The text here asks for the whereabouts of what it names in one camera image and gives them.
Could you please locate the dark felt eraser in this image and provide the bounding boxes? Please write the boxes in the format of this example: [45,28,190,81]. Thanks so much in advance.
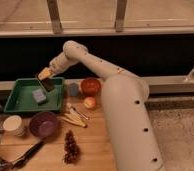
[38,78,55,92]

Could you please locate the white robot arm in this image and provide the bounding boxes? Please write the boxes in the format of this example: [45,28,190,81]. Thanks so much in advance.
[37,41,166,171]

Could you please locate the green plastic tray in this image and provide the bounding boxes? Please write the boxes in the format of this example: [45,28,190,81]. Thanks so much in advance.
[4,77,64,114]

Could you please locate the grey blue sponge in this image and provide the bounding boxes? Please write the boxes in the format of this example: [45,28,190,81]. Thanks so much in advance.
[32,89,47,104]

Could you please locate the grey blue cup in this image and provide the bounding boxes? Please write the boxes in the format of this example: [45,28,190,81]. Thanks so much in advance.
[67,83,79,97]

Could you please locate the red bowl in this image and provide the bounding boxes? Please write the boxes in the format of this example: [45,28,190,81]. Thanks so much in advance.
[80,78,101,96]

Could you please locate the purple bowl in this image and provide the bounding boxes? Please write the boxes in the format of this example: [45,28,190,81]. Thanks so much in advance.
[29,111,59,139]

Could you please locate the red yellow apple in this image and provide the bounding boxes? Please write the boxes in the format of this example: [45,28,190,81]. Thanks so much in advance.
[83,97,97,110]

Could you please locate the white cup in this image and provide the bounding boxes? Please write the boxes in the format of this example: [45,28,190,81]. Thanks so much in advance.
[3,115,25,137]

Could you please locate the brown grape bunch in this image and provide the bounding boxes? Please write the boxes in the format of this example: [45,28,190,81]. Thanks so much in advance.
[63,130,80,164]

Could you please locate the light wooden cutting board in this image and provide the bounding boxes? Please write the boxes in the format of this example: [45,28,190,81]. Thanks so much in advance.
[0,143,36,162]

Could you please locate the black handled knife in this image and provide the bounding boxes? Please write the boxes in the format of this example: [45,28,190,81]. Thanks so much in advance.
[0,141,44,169]

